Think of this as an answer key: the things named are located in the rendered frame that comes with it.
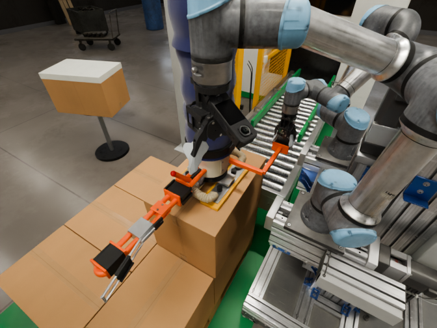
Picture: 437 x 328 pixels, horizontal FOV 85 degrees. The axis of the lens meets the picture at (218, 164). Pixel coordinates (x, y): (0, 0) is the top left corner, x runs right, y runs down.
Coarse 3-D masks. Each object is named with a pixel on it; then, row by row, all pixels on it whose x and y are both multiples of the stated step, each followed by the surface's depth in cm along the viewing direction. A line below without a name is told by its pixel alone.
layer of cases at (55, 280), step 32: (160, 160) 197; (128, 192) 171; (64, 224) 151; (96, 224) 151; (128, 224) 151; (32, 256) 134; (64, 256) 134; (160, 256) 134; (32, 288) 122; (64, 288) 122; (96, 288) 122; (128, 288) 122; (160, 288) 122; (192, 288) 122; (32, 320) 111; (64, 320) 111; (96, 320) 111; (128, 320) 111; (160, 320) 111; (192, 320) 117
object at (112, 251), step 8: (104, 248) 79; (112, 248) 79; (120, 248) 79; (96, 256) 76; (104, 256) 76; (112, 256) 76; (120, 256) 77; (96, 264) 74; (104, 264) 74; (112, 264) 75; (120, 264) 78; (104, 272) 73; (112, 272) 76
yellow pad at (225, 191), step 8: (232, 168) 127; (240, 176) 123; (216, 184) 119; (232, 184) 118; (208, 192) 115; (224, 192) 114; (200, 200) 111; (216, 200) 110; (224, 200) 112; (216, 208) 108
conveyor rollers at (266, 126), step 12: (276, 108) 268; (300, 108) 264; (312, 108) 265; (264, 120) 244; (276, 120) 246; (300, 120) 244; (312, 120) 245; (264, 132) 230; (252, 144) 213; (264, 144) 215; (300, 144) 216; (264, 156) 201; (288, 156) 200; (276, 168) 190; (288, 168) 193; (264, 180) 179; (276, 180) 183
